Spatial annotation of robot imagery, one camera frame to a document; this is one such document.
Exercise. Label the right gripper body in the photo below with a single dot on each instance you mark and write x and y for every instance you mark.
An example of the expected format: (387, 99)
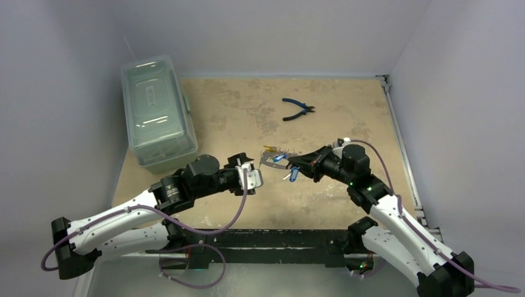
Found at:
(316, 163)

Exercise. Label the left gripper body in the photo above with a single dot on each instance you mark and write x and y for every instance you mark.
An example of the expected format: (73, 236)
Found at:
(229, 172)

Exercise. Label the metal keyring plate with keys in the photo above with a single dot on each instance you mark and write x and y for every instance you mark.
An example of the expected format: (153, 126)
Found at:
(278, 158)

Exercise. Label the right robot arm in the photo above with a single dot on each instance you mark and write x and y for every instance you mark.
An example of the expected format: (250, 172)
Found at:
(391, 232)

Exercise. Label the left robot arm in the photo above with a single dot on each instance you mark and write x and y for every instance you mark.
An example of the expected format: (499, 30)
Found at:
(145, 222)

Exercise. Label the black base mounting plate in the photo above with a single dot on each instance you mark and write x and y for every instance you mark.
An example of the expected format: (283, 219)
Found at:
(330, 248)

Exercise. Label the translucent plastic storage box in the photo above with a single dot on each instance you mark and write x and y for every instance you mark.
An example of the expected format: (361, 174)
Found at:
(158, 115)

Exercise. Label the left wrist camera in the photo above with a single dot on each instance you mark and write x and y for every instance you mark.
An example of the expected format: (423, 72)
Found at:
(250, 178)

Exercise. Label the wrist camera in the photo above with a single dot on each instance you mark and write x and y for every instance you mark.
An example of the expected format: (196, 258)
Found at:
(341, 142)
(250, 178)

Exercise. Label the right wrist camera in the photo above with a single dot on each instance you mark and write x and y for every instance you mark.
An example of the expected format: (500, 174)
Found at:
(341, 142)

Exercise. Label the right side aluminium rail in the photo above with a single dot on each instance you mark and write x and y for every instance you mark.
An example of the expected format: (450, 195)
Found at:
(386, 86)

